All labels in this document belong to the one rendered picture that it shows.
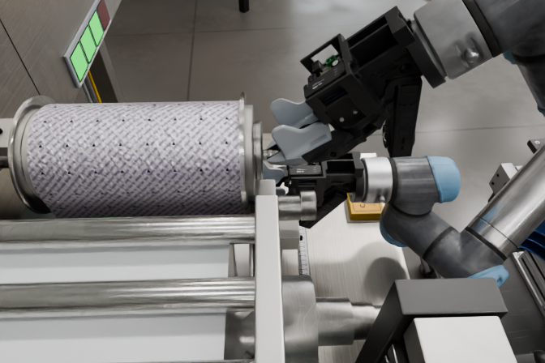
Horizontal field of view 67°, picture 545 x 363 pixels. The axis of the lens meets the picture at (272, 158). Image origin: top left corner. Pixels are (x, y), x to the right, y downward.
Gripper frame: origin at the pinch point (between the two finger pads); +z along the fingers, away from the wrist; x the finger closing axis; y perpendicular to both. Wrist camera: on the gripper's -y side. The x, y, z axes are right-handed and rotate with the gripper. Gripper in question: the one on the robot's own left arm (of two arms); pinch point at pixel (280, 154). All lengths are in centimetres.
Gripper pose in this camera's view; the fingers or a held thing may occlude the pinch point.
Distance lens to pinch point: 50.1
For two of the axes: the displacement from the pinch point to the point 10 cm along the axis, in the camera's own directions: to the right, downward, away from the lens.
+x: 0.3, 7.4, -6.7
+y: -6.4, -5.1, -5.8
